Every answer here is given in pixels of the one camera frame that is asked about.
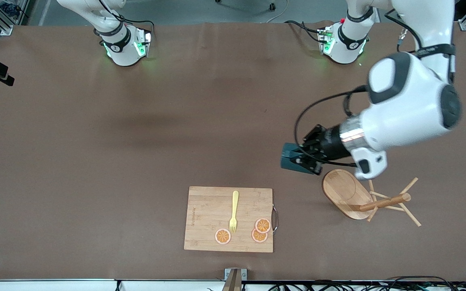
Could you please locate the teal mug with yellow inside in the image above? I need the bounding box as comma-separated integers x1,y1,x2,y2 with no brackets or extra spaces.
280,142,318,174

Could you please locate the wooden mug tree rack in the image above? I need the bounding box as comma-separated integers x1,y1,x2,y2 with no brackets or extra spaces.
322,169,422,227

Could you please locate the yellow plastic fork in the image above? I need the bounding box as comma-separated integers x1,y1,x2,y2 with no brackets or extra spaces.
229,191,239,234

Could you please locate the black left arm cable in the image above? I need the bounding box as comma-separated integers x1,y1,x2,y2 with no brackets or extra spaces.
294,84,369,167

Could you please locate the bamboo cutting board, metal handle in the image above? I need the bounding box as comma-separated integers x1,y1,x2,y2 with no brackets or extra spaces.
184,186,279,253

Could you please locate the black cable bundle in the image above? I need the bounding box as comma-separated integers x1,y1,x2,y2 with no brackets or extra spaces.
267,276,466,291

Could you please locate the metal table edge bracket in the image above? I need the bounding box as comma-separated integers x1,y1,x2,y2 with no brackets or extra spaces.
224,268,248,291

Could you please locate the white floor cable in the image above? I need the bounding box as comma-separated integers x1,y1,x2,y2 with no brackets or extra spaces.
266,0,289,23

